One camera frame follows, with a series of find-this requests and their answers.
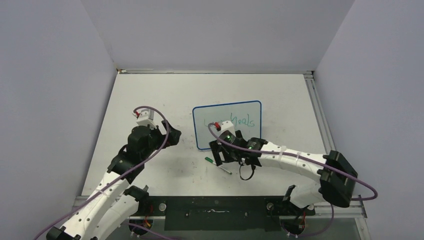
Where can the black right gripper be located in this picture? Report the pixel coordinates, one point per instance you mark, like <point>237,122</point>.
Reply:
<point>217,148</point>

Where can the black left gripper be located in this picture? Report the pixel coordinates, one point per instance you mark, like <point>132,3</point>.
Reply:
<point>173,137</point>

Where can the white green whiteboard marker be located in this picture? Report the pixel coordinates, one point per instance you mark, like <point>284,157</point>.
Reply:
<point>219,166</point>

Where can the blue framed whiteboard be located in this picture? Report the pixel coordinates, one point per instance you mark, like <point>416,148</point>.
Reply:
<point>246,116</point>

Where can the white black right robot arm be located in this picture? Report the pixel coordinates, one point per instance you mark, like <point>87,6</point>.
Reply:
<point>332,175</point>

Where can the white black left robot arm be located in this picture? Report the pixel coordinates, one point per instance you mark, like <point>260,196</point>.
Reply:
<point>116,198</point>

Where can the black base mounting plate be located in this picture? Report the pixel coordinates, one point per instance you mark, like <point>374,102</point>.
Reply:
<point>220,213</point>

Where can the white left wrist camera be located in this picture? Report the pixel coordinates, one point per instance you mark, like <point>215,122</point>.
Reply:
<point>145,118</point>

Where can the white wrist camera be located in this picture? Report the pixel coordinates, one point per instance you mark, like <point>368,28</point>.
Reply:
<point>225,126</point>
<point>145,118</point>

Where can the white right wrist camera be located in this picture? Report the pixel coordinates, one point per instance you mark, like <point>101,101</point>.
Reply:
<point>225,126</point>

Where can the aluminium frame rail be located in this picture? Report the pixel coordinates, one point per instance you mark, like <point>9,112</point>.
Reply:
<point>320,116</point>

